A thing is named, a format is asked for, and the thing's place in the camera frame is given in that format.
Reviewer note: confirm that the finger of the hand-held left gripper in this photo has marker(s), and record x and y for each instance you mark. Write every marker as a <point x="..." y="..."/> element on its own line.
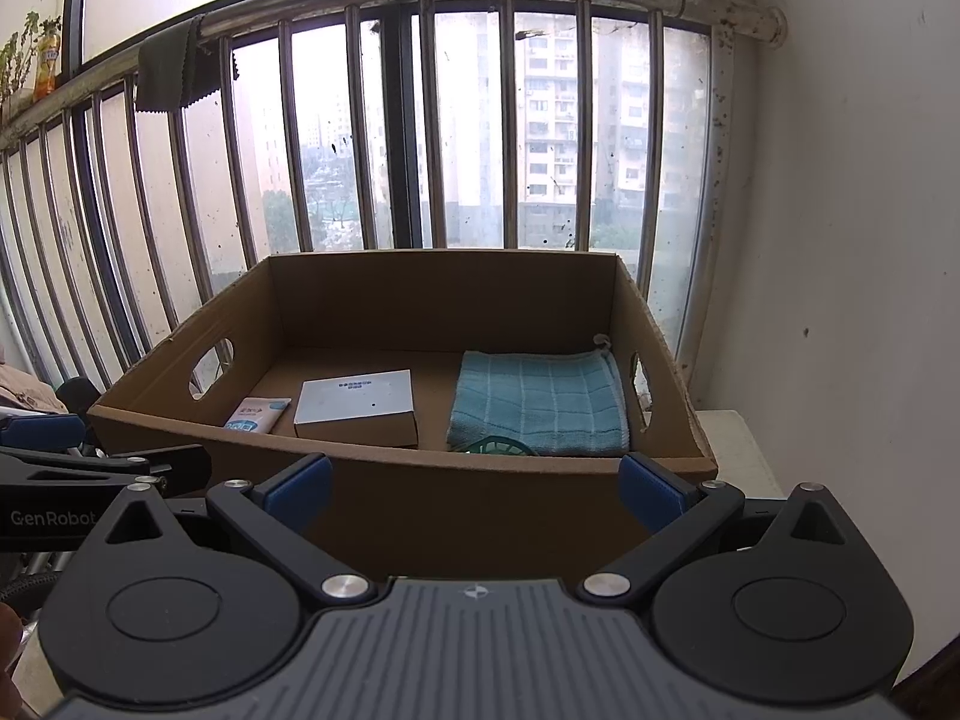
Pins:
<point x="75" y="471"/>
<point x="41" y="431"/>

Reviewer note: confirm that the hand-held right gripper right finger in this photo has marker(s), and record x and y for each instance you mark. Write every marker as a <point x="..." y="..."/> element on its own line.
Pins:
<point x="649" y="495"/>

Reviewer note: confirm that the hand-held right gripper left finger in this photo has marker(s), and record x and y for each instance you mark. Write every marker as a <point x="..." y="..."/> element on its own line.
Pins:
<point x="300" y="491"/>

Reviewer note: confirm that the white and blue tube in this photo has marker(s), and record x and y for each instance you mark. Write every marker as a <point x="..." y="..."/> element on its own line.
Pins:
<point x="255" y="415"/>

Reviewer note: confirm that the white box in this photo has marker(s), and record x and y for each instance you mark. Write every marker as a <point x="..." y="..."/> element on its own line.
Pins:
<point x="352" y="397"/>

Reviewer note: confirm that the light blue checked cloth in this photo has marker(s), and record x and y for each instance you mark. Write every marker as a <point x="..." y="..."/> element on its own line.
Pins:
<point x="540" y="405"/>

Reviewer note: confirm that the brown cardboard box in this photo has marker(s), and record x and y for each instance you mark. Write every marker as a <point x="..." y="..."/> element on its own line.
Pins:
<point x="450" y="502"/>

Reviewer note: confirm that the green glass ashtray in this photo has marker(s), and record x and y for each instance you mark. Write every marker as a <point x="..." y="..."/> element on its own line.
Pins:
<point x="499" y="448"/>

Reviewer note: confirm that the person's left hand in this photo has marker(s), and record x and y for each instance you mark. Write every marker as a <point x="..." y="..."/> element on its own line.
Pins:
<point x="7" y="637"/>

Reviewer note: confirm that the black wheelchair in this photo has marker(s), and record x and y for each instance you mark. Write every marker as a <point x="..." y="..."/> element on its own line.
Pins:
<point x="79" y="392"/>

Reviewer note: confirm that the orange bottle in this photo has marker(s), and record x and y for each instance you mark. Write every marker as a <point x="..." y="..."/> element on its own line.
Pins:
<point x="46" y="67"/>

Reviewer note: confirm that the apartment buildings outside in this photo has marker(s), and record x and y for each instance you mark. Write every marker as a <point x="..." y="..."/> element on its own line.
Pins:
<point x="547" y="127"/>

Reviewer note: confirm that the dark green cloth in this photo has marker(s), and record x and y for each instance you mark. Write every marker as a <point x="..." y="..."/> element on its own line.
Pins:
<point x="176" y="67"/>

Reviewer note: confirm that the potted plant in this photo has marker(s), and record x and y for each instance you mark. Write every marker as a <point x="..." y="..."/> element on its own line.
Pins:
<point x="22" y="37"/>

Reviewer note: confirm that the metal window railing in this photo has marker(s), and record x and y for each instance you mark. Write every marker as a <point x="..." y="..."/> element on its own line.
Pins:
<point x="720" y="7"/>

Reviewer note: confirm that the black window frame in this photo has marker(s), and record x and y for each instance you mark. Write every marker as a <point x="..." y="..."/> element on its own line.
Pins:
<point x="409" y="165"/>

